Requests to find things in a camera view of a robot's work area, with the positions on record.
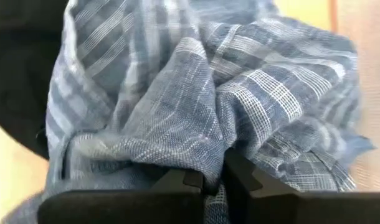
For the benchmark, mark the black garment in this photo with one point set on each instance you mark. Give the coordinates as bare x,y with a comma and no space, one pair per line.
18,77

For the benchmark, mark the blue white-striped woven shirt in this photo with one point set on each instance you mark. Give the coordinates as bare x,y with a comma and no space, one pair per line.
183,102

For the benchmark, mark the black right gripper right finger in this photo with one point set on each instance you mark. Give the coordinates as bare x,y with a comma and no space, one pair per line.
302,208

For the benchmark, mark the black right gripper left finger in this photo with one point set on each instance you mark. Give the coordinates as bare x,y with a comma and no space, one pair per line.
121,208

